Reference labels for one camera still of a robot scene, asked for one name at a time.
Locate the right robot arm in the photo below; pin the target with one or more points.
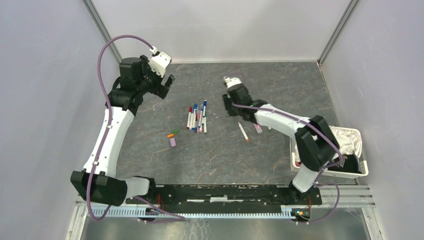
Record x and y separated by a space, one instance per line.
315 141

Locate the light blue capped marker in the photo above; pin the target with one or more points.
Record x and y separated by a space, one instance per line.
193 117

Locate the white plastic basket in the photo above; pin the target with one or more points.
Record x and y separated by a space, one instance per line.
296 163

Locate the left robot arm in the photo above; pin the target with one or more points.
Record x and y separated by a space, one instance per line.
97 180

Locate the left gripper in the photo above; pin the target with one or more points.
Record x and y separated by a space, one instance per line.
160 90

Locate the orange capped white marker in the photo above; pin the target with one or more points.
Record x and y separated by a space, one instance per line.
243 131

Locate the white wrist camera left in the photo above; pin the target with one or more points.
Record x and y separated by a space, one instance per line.
159 61

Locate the pink highlighter pen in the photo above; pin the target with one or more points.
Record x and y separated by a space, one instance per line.
258 128

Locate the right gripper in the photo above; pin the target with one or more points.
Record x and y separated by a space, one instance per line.
227 101

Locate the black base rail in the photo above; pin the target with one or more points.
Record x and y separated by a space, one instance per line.
230 198

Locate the blue capped white marker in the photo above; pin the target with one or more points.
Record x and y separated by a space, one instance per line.
194 118

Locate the black cloth in basket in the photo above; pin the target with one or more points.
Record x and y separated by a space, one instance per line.
350 164

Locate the red capped white marker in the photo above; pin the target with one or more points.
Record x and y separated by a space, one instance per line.
189 118

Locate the white cloth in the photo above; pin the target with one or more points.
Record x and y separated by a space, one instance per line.
349 140

